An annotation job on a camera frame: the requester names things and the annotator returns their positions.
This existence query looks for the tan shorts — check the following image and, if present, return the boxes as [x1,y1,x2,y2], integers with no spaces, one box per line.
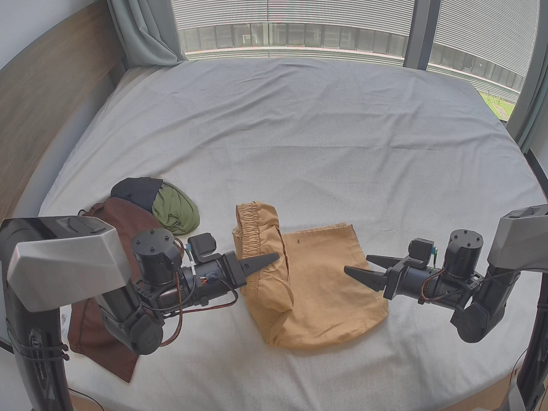
[232,202,389,350]

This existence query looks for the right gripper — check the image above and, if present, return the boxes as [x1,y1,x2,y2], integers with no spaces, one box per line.
[344,254,436,302]

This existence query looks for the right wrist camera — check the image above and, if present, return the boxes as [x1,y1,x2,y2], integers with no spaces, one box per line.
[409,238,436,269]

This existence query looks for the brown shorts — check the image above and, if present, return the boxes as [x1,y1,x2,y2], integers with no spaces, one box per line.
[68,197,172,383]

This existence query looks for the bed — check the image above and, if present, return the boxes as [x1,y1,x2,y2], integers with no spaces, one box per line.
[0,0,548,411]

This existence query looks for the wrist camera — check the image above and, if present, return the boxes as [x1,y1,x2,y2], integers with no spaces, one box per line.
[409,238,436,269]
[187,232,223,264]

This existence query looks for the black cable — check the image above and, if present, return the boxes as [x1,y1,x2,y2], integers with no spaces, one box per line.
[68,386,104,411]

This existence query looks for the window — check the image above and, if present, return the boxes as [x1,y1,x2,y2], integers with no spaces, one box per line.
[165,0,548,153]

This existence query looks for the black garment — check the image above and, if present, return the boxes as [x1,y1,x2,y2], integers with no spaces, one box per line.
[110,177,165,213]

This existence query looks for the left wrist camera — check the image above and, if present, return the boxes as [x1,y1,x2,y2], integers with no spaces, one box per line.
[187,232,223,264]

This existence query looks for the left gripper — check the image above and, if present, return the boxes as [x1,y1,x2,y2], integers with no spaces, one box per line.
[181,251,250,308]

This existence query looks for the green garment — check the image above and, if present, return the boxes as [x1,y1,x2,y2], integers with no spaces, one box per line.
[152,182,200,235]

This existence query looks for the grey-green curtain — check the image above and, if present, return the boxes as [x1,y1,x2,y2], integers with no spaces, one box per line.
[102,0,189,68]

